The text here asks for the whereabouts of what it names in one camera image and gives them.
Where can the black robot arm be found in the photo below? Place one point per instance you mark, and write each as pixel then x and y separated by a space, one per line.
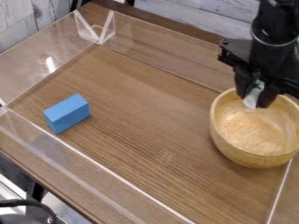
pixel 276 18

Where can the blue foam block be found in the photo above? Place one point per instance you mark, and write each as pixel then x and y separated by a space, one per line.
pixel 67 113

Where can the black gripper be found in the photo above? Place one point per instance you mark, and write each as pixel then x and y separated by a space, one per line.
pixel 256 59

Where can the clear acrylic tray wall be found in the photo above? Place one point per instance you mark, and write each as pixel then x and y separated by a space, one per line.
pixel 137 163

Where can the green white dry-erase marker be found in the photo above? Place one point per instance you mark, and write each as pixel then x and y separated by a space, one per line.
pixel 287 80

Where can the brown wooden bowl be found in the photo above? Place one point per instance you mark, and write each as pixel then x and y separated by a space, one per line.
pixel 255 137

